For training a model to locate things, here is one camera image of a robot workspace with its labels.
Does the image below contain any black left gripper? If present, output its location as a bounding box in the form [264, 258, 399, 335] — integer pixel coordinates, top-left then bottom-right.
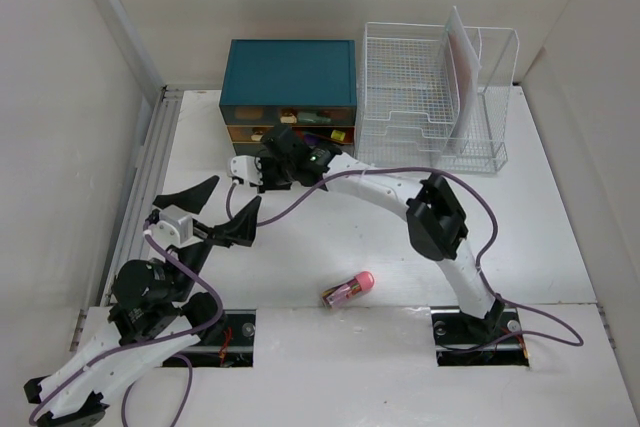
[157, 175, 261, 301]

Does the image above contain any dark drawer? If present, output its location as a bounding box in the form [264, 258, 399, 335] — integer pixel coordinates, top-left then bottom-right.
[233, 143, 269, 158]

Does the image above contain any purple highlighter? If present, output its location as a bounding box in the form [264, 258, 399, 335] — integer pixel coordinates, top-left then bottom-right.
[302, 132, 324, 146]

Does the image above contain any small drawer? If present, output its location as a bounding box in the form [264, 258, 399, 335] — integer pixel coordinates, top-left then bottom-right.
[227, 125, 271, 143]
[293, 126, 354, 155]

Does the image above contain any green capsule stapler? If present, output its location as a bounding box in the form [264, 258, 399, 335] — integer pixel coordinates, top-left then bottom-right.
[297, 112, 332, 125]

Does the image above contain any yellow highlighter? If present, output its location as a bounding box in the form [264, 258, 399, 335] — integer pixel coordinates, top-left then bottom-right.
[330, 130, 347, 143]

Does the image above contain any transparent drawer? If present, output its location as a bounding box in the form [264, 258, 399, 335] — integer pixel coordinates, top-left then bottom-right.
[220, 106, 355, 126]

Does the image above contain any pink capped clip tube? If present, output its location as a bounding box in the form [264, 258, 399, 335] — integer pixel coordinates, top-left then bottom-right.
[321, 271, 375, 309]

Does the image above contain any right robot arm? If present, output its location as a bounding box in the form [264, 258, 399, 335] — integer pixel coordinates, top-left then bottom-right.
[259, 124, 504, 343]

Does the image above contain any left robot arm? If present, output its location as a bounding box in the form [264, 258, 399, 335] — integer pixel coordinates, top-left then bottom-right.
[24, 176, 261, 426]

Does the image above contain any teal drawer cabinet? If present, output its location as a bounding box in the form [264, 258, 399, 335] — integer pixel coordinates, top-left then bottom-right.
[218, 39, 358, 162]

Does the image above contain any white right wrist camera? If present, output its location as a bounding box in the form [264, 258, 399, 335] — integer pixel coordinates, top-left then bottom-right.
[228, 155, 262, 186]

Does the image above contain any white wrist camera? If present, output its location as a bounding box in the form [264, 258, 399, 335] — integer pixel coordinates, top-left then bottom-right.
[144, 205, 194, 247]
[228, 155, 262, 186]

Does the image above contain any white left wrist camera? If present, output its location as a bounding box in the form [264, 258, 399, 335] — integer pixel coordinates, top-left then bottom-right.
[144, 205, 194, 247]

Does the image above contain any aluminium rail on left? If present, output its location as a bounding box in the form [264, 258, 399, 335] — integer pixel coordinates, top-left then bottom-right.
[95, 87, 183, 307]

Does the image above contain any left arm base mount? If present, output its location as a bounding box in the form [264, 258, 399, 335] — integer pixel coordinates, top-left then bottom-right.
[181, 310, 256, 368]

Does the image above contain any white wire stacking tray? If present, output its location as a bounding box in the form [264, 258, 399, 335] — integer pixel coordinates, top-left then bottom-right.
[355, 22, 460, 167]

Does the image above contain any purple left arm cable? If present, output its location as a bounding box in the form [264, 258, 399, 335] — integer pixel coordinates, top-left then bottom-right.
[27, 219, 225, 426]

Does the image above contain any white wire file holder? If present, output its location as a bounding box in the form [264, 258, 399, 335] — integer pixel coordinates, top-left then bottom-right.
[437, 26, 519, 175]

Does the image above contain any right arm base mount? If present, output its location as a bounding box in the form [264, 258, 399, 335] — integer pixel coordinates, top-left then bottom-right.
[431, 308, 529, 367]

